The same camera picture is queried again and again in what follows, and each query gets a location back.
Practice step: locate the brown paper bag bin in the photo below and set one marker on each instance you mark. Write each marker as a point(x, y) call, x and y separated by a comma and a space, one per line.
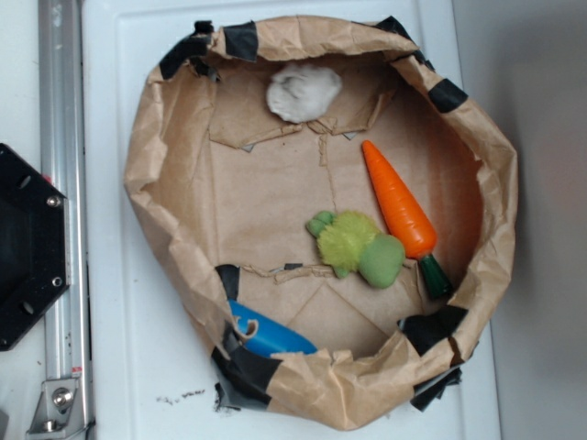
point(223, 187)

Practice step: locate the green plush toy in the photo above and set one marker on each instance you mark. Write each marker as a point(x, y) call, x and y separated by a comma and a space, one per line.
point(352, 242)

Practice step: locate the orange plastic toy carrot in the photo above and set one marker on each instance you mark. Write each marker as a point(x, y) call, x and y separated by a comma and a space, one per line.
point(406, 219)

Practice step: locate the blue plastic scoop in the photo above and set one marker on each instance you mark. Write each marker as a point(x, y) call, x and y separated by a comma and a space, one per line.
point(265, 337)

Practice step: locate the aluminium extrusion rail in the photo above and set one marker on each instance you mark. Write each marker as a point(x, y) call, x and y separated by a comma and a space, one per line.
point(67, 323)

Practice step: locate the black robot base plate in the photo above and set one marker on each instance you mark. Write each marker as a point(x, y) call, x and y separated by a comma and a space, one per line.
point(34, 270)

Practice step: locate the metal corner bracket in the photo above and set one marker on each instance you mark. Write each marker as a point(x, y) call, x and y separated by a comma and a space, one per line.
point(62, 412)

